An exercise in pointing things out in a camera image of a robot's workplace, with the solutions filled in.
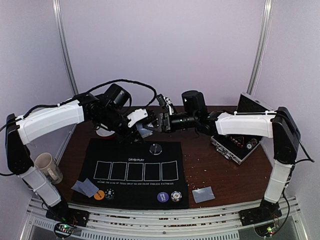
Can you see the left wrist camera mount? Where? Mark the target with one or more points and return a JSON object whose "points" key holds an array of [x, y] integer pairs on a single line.
{"points": [[136, 116]]}

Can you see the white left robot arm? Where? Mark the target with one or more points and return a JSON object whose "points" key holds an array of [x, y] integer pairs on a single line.
{"points": [[45, 121]]}

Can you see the right arm base board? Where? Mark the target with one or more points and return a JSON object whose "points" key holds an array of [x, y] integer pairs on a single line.
{"points": [[264, 215]]}

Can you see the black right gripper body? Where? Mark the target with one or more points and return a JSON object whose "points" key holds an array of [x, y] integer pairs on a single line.
{"points": [[164, 122]]}

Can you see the aluminium poker chip case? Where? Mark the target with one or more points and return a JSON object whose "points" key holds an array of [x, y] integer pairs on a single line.
{"points": [[222, 143]]}

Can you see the black green chip stack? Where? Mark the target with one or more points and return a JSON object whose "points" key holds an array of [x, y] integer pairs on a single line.
{"points": [[109, 194]]}

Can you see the black poker mat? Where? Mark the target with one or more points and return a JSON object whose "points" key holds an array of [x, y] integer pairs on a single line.
{"points": [[134, 174]]}

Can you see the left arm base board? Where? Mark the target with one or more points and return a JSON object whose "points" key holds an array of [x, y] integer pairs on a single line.
{"points": [[68, 219]]}

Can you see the aluminium corner post left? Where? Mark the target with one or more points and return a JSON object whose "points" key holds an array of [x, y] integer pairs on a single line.
{"points": [[64, 47]]}

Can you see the beige ceramic mug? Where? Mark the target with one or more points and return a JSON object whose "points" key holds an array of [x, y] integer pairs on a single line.
{"points": [[48, 166]]}

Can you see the single playing card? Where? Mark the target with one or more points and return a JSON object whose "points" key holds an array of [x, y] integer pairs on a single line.
{"points": [[203, 194]]}

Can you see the dealt playing card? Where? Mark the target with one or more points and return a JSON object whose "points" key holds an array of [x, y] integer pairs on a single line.
{"points": [[78, 187], [88, 188]]}

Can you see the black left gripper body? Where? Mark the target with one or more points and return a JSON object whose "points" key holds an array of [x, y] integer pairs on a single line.
{"points": [[110, 120]]}

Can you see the orange big blind button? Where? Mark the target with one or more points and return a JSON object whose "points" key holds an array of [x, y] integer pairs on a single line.
{"points": [[100, 195]]}

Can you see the aluminium corner post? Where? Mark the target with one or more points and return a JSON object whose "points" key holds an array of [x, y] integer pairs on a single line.
{"points": [[64, 47], [261, 47]]}

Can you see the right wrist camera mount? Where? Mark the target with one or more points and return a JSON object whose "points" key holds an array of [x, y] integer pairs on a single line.
{"points": [[166, 104]]}

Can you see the purple small blind button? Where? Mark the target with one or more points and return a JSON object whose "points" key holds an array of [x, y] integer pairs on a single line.
{"points": [[162, 197]]}

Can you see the aluminium front frame rails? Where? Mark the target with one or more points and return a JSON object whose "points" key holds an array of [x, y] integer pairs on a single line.
{"points": [[208, 223]]}

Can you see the deck of playing cards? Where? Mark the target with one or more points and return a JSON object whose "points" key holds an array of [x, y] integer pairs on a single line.
{"points": [[144, 132]]}

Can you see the orange bowl white inside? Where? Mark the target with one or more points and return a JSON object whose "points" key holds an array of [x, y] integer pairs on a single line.
{"points": [[105, 133]]}

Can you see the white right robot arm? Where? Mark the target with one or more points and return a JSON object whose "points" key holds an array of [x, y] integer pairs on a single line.
{"points": [[238, 133]]}

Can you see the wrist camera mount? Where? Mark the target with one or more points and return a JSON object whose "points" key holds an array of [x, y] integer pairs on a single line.
{"points": [[166, 104], [136, 116]]}

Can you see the aluminium corner post right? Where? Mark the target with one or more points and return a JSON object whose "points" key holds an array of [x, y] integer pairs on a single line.
{"points": [[261, 47]]}

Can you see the red triangle in case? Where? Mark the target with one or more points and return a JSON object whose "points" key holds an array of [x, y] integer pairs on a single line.
{"points": [[239, 141]]}

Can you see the poker chip stack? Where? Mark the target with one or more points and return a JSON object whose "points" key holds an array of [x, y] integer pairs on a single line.
{"points": [[176, 196]]}

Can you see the clear acrylic dealer button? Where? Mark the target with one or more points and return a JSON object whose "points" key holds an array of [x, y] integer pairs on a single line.
{"points": [[155, 149]]}

